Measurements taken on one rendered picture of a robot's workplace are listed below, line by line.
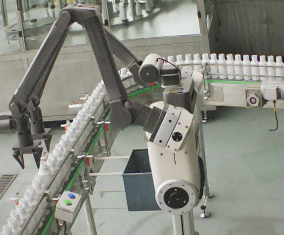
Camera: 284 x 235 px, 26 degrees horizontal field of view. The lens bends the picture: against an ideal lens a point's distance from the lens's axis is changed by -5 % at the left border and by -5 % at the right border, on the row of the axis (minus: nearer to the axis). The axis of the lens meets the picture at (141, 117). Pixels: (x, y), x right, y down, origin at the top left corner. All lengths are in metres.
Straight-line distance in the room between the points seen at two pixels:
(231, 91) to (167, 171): 2.00
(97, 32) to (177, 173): 0.63
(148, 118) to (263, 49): 5.96
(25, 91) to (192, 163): 0.66
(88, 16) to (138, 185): 1.38
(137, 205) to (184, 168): 0.99
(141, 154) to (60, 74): 3.01
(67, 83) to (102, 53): 4.32
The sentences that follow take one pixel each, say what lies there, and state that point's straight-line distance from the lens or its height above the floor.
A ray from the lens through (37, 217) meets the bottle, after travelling 2.72.
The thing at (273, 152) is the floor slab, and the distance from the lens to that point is 5.57.
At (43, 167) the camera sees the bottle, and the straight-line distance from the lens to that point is 2.87.
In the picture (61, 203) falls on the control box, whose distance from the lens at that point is 2.66.
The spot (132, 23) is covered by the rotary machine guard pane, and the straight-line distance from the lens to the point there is 6.12.
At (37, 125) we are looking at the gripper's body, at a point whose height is 1.39.
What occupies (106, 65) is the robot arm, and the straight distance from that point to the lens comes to 2.11.
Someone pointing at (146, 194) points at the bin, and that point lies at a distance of 3.27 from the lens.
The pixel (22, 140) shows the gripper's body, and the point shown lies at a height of 1.51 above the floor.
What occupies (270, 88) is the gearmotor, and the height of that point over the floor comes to 1.02.
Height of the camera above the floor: 2.31
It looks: 20 degrees down
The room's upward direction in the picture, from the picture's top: 8 degrees counter-clockwise
